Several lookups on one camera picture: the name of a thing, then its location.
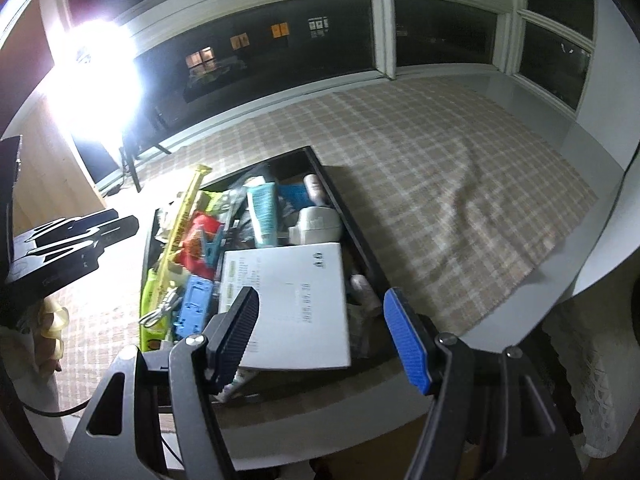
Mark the white tube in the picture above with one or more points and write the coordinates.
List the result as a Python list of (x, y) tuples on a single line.
[(235, 382)]

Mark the small white bottle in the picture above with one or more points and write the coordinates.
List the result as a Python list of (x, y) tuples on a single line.
[(365, 292)]

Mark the white tape roll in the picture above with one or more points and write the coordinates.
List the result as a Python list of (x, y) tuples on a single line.
[(315, 225)]

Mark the green packet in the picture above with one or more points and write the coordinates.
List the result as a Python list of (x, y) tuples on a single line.
[(220, 200)]

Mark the white lace cloth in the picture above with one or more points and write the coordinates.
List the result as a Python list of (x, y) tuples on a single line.
[(590, 370)]

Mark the black wet wipes pack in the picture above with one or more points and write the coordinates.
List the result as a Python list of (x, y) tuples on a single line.
[(240, 235)]

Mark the red snack packet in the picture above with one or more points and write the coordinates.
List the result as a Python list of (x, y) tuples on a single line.
[(200, 222)]

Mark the black tray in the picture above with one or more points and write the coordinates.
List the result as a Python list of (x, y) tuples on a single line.
[(352, 230)]

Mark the blue plastic clip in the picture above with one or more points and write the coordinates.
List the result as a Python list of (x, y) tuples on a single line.
[(210, 250)]

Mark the person's left hand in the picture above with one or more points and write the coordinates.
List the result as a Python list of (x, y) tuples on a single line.
[(52, 325)]

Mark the white cardboard box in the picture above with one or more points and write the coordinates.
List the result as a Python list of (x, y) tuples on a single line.
[(300, 310)]

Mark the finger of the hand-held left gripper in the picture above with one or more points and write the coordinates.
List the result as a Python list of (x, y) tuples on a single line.
[(100, 240), (70, 227)]

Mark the white window frame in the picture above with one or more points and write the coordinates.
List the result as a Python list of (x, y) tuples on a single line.
[(385, 30)]

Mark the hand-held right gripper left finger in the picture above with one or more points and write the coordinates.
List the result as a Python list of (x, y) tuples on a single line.
[(235, 330)]

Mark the black lamp tripod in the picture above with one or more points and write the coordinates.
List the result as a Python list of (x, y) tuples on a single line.
[(135, 175)]

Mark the teal tube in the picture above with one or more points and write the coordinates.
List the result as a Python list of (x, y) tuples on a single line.
[(262, 215)]

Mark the blue plastic case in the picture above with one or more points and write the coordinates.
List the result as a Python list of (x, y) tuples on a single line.
[(195, 305)]

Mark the long yellow packet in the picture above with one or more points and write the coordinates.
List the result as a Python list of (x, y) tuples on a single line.
[(187, 200)]

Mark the yellow-green packet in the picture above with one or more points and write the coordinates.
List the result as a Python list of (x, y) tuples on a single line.
[(150, 340)]

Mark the blue pack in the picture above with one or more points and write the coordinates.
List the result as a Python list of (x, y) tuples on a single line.
[(292, 196)]

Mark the checked plaid tablecloth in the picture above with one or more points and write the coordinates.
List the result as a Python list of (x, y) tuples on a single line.
[(450, 185)]

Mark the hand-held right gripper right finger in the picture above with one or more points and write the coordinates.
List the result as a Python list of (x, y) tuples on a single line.
[(407, 345)]

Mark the bright round lamp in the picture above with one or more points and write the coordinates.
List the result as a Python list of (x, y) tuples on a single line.
[(95, 80)]

